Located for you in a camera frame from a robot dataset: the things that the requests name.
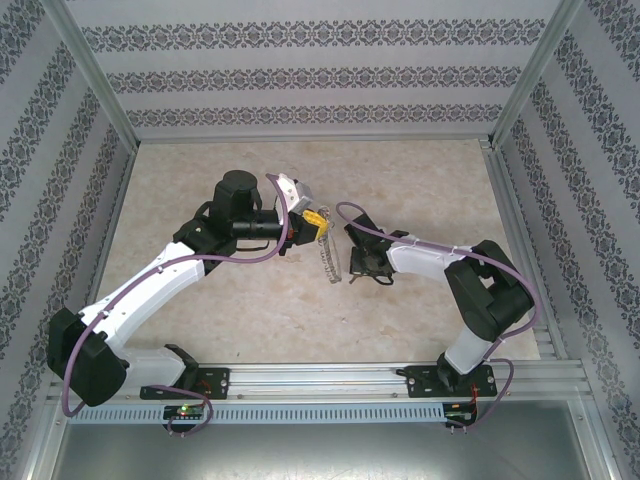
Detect aluminium frame post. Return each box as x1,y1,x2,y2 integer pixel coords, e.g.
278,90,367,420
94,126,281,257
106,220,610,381
42,0,141,149
485,0,587,149

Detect grey metal panel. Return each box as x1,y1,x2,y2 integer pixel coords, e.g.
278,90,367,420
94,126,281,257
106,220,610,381
49,422,589,480

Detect aluminium frame crossbar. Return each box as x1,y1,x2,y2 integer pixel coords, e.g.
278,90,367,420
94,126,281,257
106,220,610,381
134,133,494,144

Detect large metal keyring with rings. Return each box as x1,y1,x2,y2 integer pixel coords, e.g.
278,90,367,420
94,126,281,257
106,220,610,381
315,204,344,286

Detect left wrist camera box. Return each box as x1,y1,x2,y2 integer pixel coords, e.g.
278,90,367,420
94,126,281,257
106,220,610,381
274,172,314,214

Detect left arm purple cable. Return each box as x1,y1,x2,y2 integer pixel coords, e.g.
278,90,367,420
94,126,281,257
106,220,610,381
62,172,294,437

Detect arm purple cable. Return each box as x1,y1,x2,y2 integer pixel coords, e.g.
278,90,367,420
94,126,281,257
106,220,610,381
62,172,294,437
335,201,544,434

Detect aluminium frame bar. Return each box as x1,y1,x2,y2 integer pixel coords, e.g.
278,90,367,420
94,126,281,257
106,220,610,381
17,394,69,480
567,399,624,480

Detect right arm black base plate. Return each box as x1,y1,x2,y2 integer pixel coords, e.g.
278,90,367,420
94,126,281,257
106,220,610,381
405,364,499,400

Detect wide aluminium side rail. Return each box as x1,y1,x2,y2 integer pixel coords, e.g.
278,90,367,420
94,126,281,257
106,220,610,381
479,139,570,362

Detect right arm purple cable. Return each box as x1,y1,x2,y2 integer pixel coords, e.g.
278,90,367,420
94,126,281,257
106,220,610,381
335,201,544,434

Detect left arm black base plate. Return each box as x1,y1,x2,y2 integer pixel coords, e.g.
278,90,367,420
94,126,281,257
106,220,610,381
139,367,231,401

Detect narrow aluminium side rail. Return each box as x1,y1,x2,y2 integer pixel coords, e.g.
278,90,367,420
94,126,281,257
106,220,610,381
67,142,139,365

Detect slotted grey cable duct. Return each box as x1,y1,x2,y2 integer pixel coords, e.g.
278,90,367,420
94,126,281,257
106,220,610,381
67,403,446,425

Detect aluminium mounting rail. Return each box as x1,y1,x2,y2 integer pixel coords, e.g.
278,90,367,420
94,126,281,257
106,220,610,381
47,362,594,402

